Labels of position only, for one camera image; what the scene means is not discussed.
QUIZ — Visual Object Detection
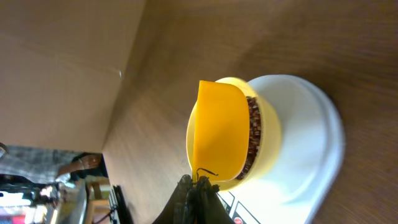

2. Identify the cardboard box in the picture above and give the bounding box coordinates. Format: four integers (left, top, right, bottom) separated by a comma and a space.
1, 0, 145, 152

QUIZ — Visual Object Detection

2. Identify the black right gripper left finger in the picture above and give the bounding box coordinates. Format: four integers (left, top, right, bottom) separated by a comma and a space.
152, 175, 195, 224

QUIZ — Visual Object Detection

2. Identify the yellow measuring scoop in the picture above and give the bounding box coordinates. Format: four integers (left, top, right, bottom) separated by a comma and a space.
193, 80, 249, 182

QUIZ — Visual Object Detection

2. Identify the yellow plastic bowl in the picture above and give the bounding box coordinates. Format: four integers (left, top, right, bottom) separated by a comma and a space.
186, 77, 282, 190

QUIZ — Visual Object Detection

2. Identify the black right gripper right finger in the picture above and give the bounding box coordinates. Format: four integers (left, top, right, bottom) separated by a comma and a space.
197, 176, 234, 224

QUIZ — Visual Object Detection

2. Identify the white digital kitchen scale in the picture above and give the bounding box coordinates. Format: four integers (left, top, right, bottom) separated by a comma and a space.
218, 75, 345, 223

